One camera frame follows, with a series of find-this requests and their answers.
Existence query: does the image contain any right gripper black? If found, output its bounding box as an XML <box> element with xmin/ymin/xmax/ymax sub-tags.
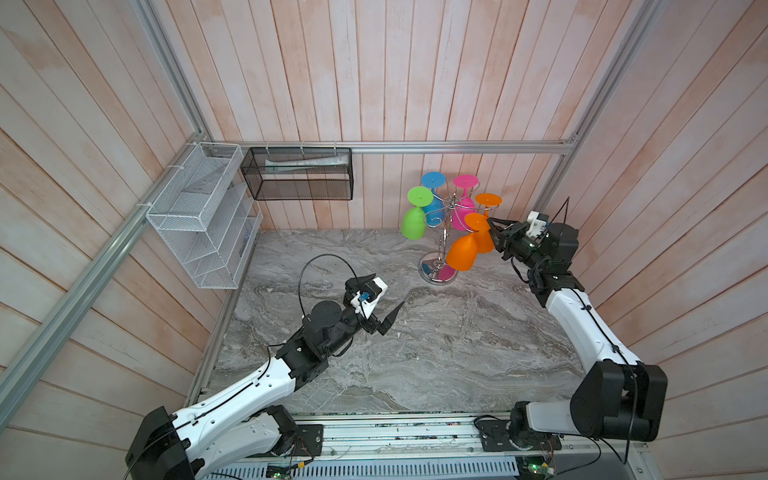
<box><xmin>486</xmin><ymin>218</ymin><xmax>544</xmax><ymax>275</ymax></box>

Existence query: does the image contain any orange wine glass front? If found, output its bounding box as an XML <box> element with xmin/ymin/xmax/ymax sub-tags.
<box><xmin>446</xmin><ymin>213</ymin><xmax>483</xmax><ymax>271</ymax></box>

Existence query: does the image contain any orange wine glass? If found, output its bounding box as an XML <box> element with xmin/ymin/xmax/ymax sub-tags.
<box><xmin>446</xmin><ymin>213</ymin><xmax>483</xmax><ymax>271</ymax></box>
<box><xmin>471</xmin><ymin>193</ymin><xmax>503</xmax><ymax>253</ymax></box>

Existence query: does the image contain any green plastic wine glass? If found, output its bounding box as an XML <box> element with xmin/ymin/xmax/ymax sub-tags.
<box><xmin>401</xmin><ymin>186</ymin><xmax>433</xmax><ymax>240</ymax></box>

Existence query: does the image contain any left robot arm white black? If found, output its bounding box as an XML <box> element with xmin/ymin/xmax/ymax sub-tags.
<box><xmin>125</xmin><ymin>274</ymin><xmax>399</xmax><ymax>479</ymax></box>

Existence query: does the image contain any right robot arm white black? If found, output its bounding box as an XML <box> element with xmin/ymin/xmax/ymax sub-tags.
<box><xmin>487</xmin><ymin>212</ymin><xmax>668</xmax><ymax>450</ymax></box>

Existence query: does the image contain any orange wine glass rear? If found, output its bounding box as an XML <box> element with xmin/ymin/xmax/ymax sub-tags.
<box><xmin>471</xmin><ymin>193</ymin><xmax>503</xmax><ymax>253</ymax></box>

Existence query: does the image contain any pink plastic wine glass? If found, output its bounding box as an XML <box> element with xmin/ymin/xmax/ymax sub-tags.
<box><xmin>452</xmin><ymin>174</ymin><xmax>479</xmax><ymax>231</ymax></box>

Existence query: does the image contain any blue plastic wine glass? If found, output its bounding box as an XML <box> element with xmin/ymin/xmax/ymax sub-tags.
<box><xmin>421</xmin><ymin>171</ymin><xmax>447</xmax><ymax>228</ymax></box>

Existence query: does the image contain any chrome wine glass rack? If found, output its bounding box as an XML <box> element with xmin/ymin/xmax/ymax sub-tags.
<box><xmin>420</xmin><ymin>193</ymin><xmax>459</xmax><ymax>285</ymax></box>

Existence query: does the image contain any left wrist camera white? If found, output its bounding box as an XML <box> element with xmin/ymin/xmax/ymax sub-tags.
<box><xmin>350</xmin><ymin>276</ymin><xmax>388</xmax><ymax>320</ymax></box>

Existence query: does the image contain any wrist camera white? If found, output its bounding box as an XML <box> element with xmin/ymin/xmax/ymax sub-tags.
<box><xmin>526</xmin><ymin>211</ymin><xmax>549</xmax><ymax>239</ymax></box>
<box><xmin>350</xmin><ymin>276</ymin><xmax>388</xmax><ymax>320</ymax></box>

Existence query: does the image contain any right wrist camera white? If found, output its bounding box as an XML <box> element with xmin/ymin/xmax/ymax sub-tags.
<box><xmin>526</xmin><ymin>211</ymin><xmax>549</xmax><ymax>239</ymax></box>

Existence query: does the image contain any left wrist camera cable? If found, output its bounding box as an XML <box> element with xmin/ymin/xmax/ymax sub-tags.
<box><xmin>298</xmin><ymin>253</ymin><xmax>360</xmax><ymax>319</ymax></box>

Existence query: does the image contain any black wire mesh basket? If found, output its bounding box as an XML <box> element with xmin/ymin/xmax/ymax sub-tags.
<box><xmin>240</xmin><ymin>146</ymin><xmax>355</xmax><ymax>201</ymax></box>

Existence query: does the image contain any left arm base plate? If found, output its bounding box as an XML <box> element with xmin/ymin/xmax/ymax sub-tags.
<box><xmin>266</xmin><ymin>424</ymin><xmax>324</xmax><ymax>458</ymax></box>

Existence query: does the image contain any aluminium mounting rail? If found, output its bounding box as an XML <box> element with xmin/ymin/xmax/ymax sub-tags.
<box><xmin>149</xmin><ymin>410</ymin><xmax>652</xmax><ymax>466</ymax></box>

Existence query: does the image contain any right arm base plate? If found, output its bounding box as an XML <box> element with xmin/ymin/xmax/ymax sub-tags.
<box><xmin>473</xmin><ymin>415</ymin><xmax>562</xmax><ymax>452</ymax></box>

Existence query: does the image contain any white wire mesh shelf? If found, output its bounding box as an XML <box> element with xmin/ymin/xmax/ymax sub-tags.
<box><xmin>147</xmin><ymin>142</ymin><xmax>263</xmax><ymax>290</ymax></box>

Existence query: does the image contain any horizontal aluminium wall profile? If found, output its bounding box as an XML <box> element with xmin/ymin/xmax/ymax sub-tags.
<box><xmin>227</xmin><ymin>140</ymin><xmax>575</xmax><ymax>155</ymax></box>

